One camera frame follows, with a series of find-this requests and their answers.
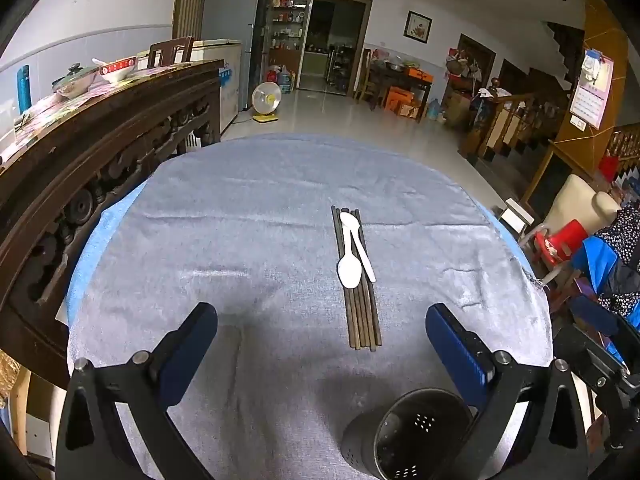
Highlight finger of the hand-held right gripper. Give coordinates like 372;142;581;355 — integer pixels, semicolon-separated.
554;325;627;386

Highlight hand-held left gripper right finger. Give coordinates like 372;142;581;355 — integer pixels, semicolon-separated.
425;303;589;480

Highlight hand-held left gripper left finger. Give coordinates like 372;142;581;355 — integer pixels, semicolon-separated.
56;302;218;480

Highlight bundle of dark wooden chopsticks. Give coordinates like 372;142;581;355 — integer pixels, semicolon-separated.
331;205;384;350

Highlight black perforated utensil holder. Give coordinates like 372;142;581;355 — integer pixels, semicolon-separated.
342;387;477;480

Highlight white plastic spoon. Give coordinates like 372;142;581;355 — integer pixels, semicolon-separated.
340;212;377;283
337;227;363;290

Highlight blue jacket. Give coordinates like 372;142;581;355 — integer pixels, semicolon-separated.
570;234;640;366

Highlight red plastic stool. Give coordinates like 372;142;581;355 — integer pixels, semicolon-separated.
531;219;589;270

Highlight floral cloth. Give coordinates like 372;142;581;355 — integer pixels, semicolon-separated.
596;204;640;317

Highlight light blue table cover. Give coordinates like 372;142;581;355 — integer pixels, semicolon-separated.
66;179;151;323

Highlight beige chair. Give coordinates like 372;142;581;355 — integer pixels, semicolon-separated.
542;175;622;242

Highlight small white stool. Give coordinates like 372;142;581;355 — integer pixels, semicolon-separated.
499;198;535;235

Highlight grey towel cloth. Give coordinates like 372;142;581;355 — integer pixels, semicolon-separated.
67;134;553;480

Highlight carved dark wooden sideboard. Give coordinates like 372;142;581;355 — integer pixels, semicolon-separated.
0;59;224;386

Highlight wooden stair railing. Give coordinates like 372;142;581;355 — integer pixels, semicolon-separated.
469;78;573;162

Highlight yellow round electric heater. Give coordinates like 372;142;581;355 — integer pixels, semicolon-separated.
251;82;282;124

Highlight dark wooden side table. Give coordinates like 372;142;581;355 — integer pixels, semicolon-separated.
367;61;434;122

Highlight white chest freezer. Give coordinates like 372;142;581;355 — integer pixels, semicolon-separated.
137;39;243;133

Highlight red and white bowl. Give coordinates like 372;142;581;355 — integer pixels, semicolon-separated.
99;57;139;84

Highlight pot with glass lid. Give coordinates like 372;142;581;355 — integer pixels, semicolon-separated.
52;63;102;99

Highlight dark wooden chair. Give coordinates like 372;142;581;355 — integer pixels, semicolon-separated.
147;36;195;69

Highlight blue thermos bottle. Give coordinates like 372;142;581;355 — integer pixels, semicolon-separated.
17;64;31;114

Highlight grey refrigerator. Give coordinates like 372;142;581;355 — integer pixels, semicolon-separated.
200;0;274;111

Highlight shelf with jars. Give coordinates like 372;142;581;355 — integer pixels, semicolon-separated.
269;0;309;54

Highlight wall calendar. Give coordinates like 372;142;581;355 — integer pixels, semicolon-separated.
569;48;615;130

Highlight framed wall picture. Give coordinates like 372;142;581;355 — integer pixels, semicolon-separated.
403;10;433;44

